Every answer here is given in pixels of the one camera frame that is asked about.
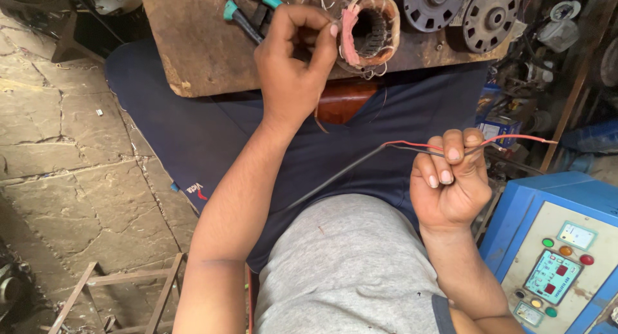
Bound blue plastic pipe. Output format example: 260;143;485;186
560;119;618;154

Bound brown copper wire reel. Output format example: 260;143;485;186
315;78;388;127

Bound person's grey shirt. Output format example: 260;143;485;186
254;193;457;334

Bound blue cardboard carton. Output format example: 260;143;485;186
475;114;523;149

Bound motor stator with copper windings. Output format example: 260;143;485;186
335;0;402;80

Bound blue control panel machine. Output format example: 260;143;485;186
479;171;618;334

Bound heap of motor parts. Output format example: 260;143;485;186
475;0;618;175

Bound person's navy trousers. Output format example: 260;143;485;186
105;38;489;274

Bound pliers with teal handles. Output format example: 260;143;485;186
215;0;284;46

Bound dark clutter heap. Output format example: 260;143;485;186
0;0;145;64

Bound worn wooden work board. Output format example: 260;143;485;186
139;0;527;98

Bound grey slotted motor end cover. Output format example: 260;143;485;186
403;0;467;33
462;0;520;54

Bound person's left hand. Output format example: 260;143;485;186
253;5;342;128

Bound person's right hand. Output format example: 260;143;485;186
409;128;493;232

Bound rusty metal frame stand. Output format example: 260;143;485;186
47;253;187;334

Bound white plastic container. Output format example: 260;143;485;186
537;17;580;54

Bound red insulated wire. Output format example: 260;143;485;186
383;134;559;153

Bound black greasy machine part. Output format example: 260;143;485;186
0;245;37;327

